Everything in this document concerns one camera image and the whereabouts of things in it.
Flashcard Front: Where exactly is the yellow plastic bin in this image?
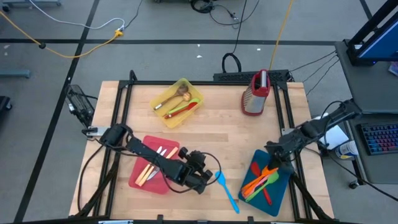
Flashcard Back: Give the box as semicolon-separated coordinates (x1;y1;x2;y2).
149;77;205;129

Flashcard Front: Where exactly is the dark grey keyboard desk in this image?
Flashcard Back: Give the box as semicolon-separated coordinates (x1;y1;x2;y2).
346;112;398;185

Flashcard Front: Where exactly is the knife cream handle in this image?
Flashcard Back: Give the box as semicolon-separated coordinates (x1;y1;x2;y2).
146;146;180;182
134;145;163;185

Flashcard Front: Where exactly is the dark wooden spoon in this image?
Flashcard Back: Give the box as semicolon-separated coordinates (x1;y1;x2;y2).
154;84;190;111

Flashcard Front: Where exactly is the red silicone spoon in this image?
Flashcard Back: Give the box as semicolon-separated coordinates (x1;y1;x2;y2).
164;101;199;120

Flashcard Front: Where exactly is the backlit computer keyboard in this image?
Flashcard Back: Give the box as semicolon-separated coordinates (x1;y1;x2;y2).
356;123;398;156

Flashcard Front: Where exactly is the black monitor stand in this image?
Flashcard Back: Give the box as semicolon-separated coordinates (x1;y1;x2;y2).
346;0;398;67

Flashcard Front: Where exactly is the black cable bundle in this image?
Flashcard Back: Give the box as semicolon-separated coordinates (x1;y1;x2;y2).
189;0;241;29

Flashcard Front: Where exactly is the pink plastic bin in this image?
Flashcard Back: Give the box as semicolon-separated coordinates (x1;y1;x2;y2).
128;135;181;195

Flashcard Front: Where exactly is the computer monitor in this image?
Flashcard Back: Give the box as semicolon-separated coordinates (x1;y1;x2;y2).
356;12;398;62

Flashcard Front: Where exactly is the steel box grater red handle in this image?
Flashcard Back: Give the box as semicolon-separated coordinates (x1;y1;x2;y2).
241;68;272;117

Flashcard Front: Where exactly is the black wire mesh box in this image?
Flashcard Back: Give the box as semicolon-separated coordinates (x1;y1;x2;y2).
64;84;96;127

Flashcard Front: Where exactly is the red silicone spatula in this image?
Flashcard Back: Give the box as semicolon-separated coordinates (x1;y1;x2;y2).
250;161;274;207

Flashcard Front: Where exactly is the black chair base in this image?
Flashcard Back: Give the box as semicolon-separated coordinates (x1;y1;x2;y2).
0;95;13;113

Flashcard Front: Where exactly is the gold metal spoon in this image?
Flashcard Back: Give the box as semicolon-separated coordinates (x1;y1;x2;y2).
166;91;193;116

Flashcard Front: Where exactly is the yellow extension cable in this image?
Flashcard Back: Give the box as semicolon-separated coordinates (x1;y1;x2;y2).
0;10;124;59

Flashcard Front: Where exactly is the white power cable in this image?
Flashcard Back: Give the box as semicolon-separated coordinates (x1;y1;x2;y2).
27;0;126;31

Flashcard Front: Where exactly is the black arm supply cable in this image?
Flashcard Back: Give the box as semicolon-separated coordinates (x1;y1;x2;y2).
76;143;107;215

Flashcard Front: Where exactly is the black perforated box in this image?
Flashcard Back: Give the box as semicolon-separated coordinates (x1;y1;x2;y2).
213;69;290;83

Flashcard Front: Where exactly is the orange-yellow hanging cable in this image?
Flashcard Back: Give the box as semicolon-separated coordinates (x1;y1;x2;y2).
268;0;295;71

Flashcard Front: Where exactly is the black cable with coil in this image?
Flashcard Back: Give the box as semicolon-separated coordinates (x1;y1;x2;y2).
221;0;249;75

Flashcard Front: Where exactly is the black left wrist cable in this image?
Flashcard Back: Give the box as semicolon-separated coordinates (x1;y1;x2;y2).
161;151;223;194

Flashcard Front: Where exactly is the light green silicone spoon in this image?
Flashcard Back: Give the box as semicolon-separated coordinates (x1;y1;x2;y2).
166;98;201;116

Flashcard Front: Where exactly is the thin black cable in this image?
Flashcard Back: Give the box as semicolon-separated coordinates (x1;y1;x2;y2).
302;54;339;83
305;58;340;96
288;50;338;73
123;0;144;30

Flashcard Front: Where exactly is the blue plastic bin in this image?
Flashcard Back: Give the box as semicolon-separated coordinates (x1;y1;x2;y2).
238;149;294;218

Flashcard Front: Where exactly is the grey furniture foot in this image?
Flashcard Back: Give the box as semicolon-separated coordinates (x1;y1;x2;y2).
0;69;32;79

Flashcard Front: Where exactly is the white labelled bottle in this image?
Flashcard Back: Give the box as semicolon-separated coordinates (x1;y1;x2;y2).
335;139;360;161

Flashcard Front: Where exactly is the orange silicone spatula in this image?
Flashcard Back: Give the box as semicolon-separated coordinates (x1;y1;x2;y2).
242;169;272;199
241;167;280;196

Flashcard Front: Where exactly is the green silicone spatula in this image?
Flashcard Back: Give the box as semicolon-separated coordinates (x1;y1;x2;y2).
244;172;280;202

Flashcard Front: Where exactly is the long black desk cable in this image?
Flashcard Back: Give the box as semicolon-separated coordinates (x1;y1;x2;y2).
323;149;398;202

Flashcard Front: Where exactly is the grey furniture base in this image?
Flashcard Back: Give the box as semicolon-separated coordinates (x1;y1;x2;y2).
1;0;62;9

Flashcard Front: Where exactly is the grey side desk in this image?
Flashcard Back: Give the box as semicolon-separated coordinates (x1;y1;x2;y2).
334;39;398;114

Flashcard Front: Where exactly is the blue silicone spatula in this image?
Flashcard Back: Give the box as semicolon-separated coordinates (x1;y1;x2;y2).
214;170;241;215

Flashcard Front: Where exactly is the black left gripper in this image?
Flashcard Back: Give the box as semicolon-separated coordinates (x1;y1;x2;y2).
177;147;215;195

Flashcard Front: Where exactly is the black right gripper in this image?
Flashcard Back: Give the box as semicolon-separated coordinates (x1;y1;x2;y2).
264;136;296;175

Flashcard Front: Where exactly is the long knife marbled blade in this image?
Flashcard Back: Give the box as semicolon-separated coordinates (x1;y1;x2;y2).
138;148;168;187

